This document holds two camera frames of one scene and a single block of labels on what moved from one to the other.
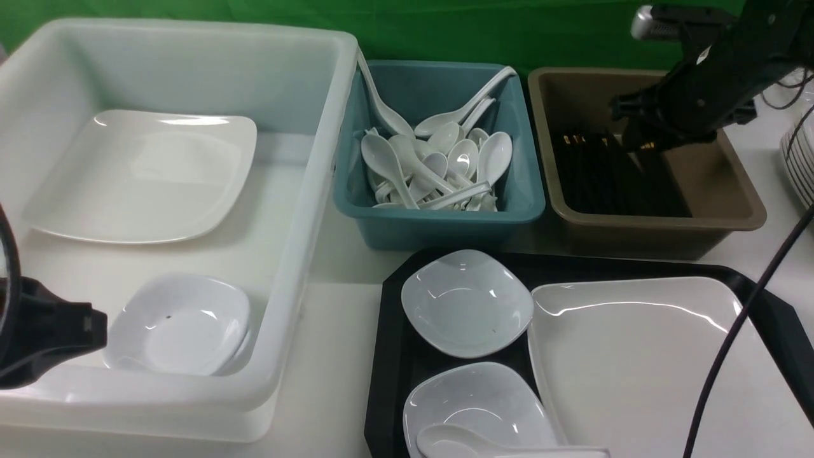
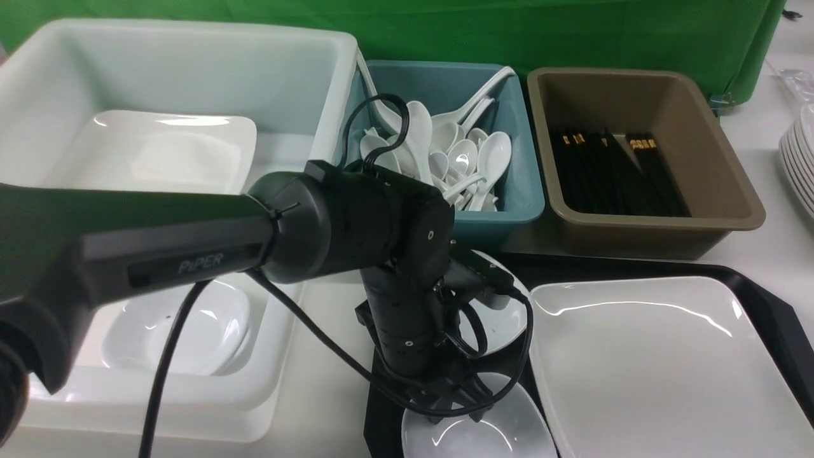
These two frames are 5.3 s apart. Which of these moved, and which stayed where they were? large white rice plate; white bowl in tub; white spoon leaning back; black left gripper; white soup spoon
Moved: white soup spoon; black left gripper
Stayed: large white rice plate; white bowl in tub; white spoon leaning back
